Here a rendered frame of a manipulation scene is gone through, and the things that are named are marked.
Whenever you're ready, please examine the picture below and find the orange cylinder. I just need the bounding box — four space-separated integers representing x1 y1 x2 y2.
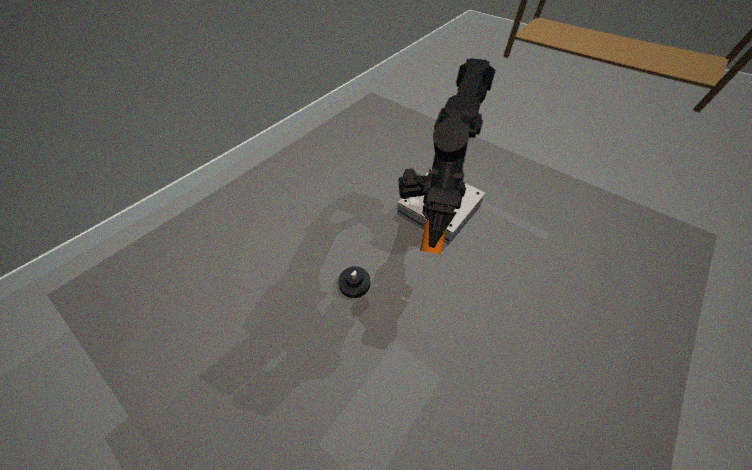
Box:
420 220 445 254

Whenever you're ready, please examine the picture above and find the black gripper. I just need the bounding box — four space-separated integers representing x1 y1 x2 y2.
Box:
422 165 462 248

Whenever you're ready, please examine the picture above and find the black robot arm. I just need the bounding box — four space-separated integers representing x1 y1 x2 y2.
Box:
398 58 495 199

